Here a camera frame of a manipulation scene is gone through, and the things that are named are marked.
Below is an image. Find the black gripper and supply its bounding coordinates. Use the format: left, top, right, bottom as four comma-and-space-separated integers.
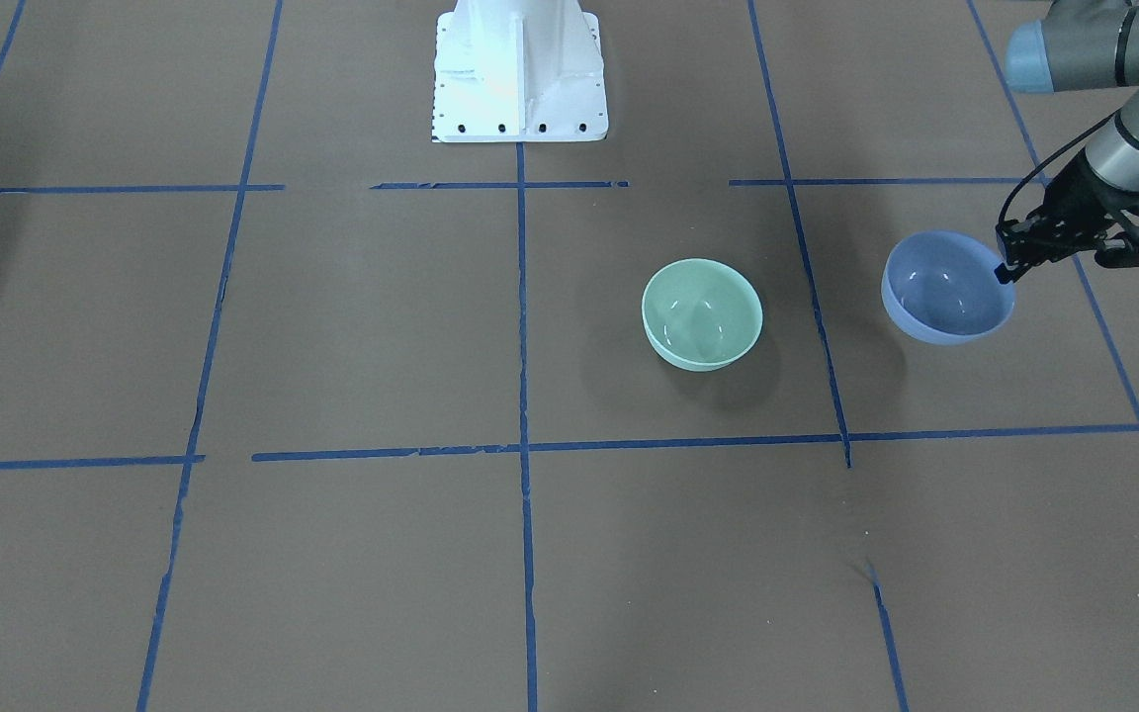
994, 153, 1139, 285

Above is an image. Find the blue bowl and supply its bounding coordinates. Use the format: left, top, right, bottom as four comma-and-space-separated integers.
880, 230, 1016, 346

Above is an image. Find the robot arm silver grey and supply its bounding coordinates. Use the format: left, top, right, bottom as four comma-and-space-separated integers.
995, 1, 1139, 284

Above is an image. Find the green bowl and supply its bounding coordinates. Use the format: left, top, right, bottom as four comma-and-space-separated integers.
641, 257, 763, 373

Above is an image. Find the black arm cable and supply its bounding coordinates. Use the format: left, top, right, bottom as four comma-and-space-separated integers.
998, 114, 1118, 234

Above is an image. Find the white pedestal column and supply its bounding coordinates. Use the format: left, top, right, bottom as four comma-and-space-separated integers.
431, 1, 611, 144

